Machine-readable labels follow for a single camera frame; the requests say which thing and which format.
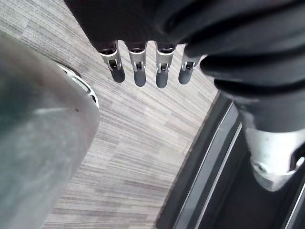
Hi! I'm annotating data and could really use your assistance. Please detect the dark shelf unit base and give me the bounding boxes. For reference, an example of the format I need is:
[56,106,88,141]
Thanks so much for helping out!
[154,92,305,229]

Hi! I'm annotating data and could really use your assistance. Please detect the silver robot leg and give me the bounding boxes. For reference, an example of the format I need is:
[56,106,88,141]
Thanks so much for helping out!
[0,30,100,229]

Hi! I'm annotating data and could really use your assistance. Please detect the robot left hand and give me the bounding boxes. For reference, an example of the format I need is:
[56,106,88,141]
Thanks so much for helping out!
[63,0,305,193]

